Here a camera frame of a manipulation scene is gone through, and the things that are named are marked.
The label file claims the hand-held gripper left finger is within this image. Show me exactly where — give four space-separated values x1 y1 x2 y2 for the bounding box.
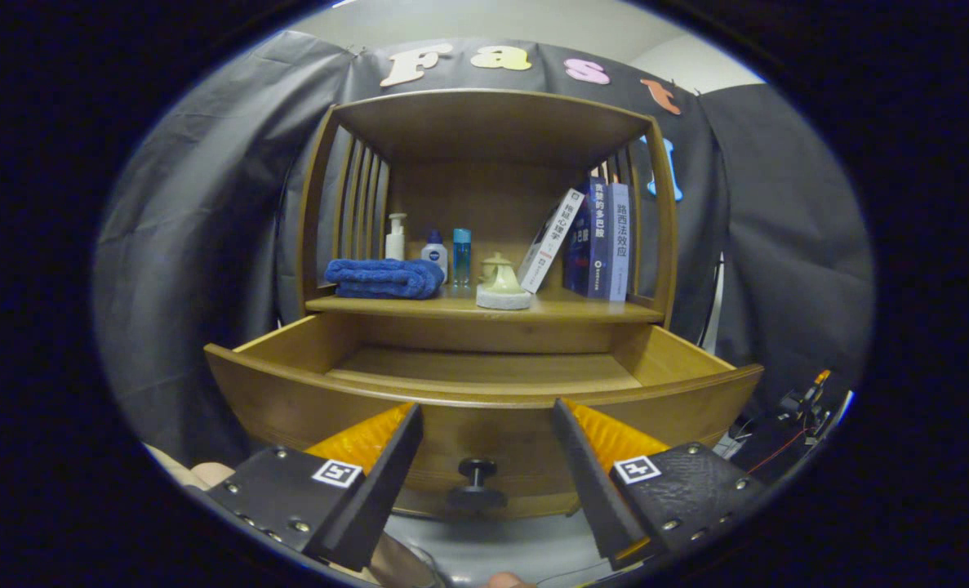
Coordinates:
205 402 424 572

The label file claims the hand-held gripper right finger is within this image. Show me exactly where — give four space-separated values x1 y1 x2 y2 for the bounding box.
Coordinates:
553 399 771 572

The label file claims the black drawer knob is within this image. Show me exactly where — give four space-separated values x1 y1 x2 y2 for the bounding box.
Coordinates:
447 457 508 511

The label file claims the wooden drawer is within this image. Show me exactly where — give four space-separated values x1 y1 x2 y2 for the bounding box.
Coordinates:
204 313 765 515

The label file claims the pale green handled brush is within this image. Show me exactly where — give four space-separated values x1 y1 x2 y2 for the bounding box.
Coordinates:
476 261 534 311

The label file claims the wooden countertop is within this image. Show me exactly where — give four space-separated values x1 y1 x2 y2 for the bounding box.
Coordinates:
304 282 666 324

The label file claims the wooden cabinet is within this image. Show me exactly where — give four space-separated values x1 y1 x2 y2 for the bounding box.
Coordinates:
296 88 681 519

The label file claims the blue folded towel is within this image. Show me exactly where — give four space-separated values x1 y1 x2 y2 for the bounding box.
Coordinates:
324 258 446 301

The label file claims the black and orange device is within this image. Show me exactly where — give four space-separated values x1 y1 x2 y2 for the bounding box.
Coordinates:
778 369 834 425

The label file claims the dark blue book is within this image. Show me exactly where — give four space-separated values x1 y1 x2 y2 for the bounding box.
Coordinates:
564 177 609 299

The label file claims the pale blue book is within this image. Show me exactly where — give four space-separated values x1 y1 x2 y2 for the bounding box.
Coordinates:
607 182 632 303

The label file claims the white bottle with blue cap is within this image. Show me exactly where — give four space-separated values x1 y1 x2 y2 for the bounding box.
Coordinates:
420 229 449 283

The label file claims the white book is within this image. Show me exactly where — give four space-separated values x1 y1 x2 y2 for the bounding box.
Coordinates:
517 189 585 295

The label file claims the clear blue bottle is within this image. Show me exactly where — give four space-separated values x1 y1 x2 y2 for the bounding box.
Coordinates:
452 228 473 287

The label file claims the white pump bottle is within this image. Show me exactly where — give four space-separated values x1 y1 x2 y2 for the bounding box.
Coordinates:
384 213 408 262

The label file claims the black backdrop cloth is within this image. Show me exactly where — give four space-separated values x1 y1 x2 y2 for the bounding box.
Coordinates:
92 31 875 474

